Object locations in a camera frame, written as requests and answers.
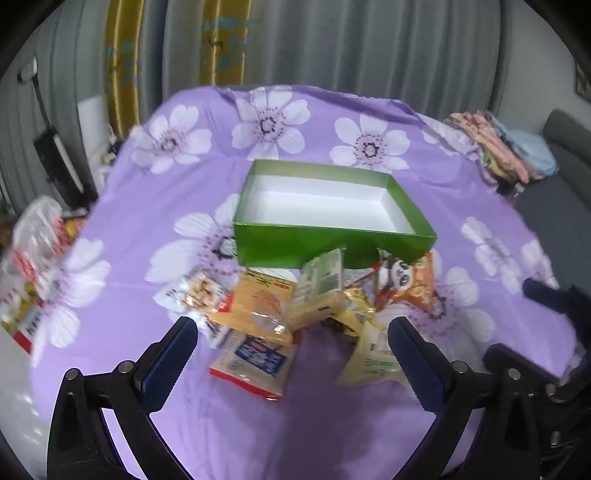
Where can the red yellow carton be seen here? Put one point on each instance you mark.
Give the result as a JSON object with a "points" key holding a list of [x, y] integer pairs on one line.
{"points": [[25, 323]]}

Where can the grey sofa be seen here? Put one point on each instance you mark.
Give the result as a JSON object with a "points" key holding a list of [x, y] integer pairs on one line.
{"points": [[554, 217]]}

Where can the yellow patterned curtain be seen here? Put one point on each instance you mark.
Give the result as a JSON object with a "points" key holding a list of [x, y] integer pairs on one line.
{"points": [[124, 55]]}

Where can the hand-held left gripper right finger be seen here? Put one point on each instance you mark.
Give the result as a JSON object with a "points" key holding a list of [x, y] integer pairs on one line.
{"points": [[418, 364]]}

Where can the white box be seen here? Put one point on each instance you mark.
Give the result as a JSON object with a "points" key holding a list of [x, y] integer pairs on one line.
{"points": [[94, 134]]}

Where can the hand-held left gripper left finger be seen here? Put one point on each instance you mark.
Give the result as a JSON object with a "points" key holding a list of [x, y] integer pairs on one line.
{"points": [[168, 364]]}

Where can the white desk lamp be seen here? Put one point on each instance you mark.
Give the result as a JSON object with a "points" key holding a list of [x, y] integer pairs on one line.
{"points": [[28, 69]]}

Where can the light blue folded cloth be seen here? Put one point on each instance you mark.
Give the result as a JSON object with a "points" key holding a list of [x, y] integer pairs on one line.
{"points": [[531, 147]]}

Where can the dark cloth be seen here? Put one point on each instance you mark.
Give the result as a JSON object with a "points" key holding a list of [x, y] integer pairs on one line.
{"points": [[510, 187]]}

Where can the clear plastic bag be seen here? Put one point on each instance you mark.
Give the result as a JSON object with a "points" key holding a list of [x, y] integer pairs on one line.
{"points": [[37, 244]]}

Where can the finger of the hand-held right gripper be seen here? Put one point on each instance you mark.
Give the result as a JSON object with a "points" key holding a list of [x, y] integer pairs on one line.
{"points": [[517, 364], [547, 293]]}

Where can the framed landscape painting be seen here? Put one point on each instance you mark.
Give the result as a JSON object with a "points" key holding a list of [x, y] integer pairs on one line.
{"points": [[582, 83]]}

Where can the beige barcode snack packet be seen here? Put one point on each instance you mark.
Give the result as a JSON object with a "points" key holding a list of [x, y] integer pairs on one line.
{"points": [[318, 286]]}

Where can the green cardboard box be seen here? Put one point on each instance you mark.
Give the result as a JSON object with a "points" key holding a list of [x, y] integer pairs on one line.
{"points": [[286, 244]]}

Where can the orange panda snack packet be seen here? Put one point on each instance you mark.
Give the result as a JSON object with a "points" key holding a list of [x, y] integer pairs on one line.
{"points": [[401, 277]]}

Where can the grey curtain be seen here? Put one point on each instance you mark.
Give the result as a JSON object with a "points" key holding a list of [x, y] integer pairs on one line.
{"points": [[346, 46]]}

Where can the purple floral cloth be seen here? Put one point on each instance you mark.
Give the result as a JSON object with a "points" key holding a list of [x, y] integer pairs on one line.
{"points": [[138, 240]]}

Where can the clear white peanut packet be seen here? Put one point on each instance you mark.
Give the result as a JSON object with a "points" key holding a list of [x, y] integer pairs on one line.
{"points": [[198, 293]]}

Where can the black flat device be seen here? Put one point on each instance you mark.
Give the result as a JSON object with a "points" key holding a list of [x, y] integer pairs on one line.
{"points": [[60, 161]]}

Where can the folded clothes pile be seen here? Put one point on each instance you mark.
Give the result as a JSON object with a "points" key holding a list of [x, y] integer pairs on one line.
{"points": [[480, 127]]}

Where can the white blue snack packet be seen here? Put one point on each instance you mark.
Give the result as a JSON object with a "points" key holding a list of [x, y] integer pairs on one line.
{"points": [[258, 360]]}

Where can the yellow green folded cloth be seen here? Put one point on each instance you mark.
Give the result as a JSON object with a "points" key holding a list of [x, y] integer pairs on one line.
{"points": [[490, 165]]}

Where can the yellow rice cracker packet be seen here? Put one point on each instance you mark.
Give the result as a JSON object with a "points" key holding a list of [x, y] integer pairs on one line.
{"points": [[258, 309]]}

